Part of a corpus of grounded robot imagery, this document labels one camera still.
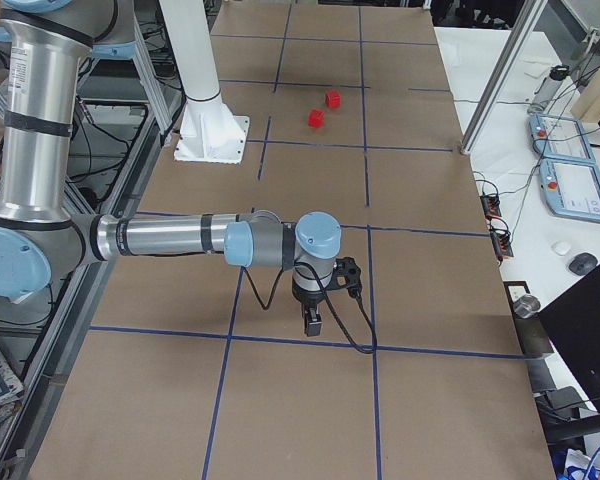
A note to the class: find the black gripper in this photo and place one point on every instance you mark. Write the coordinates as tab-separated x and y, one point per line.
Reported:
307	298

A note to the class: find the red cube block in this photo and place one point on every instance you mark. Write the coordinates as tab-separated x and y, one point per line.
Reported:
332	99
316	118

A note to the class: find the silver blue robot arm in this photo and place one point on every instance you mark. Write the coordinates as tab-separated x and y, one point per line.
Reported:
40	239

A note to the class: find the lower orange circuit board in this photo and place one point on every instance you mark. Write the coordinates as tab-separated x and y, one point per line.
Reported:
501	242

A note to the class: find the orange circuit board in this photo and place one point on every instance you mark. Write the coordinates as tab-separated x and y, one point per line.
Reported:
501	242
491	206

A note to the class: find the upper orange circuit board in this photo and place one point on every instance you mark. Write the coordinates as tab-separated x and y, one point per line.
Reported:
491	206

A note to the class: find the small metal cup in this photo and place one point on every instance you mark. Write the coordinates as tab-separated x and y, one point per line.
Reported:
526	306

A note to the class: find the small white puck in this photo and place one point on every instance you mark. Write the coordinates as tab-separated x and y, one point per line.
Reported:
561	248

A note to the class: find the black monitor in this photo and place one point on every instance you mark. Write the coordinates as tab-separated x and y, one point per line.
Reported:
572	323

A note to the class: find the black computer mouse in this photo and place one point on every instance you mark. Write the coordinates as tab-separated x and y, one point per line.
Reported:
582	263

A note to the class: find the lower teach pendant tablet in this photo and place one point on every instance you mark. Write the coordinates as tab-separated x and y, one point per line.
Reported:
571	188

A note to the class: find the teach pendant tablet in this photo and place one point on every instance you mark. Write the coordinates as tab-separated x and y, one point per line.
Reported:
571	188
560	138

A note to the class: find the upper teach pendant tablet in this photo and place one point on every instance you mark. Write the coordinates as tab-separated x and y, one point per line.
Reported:
560	138

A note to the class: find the silver bottle black cap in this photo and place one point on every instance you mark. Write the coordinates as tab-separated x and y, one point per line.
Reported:
548	88

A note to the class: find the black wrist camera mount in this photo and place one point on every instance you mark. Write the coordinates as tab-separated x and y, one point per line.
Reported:
346	274

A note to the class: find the white pedestal column base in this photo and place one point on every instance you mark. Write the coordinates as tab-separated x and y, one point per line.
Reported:
209	131

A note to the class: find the aluminium frame post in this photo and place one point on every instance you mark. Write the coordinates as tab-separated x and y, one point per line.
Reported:
516	41

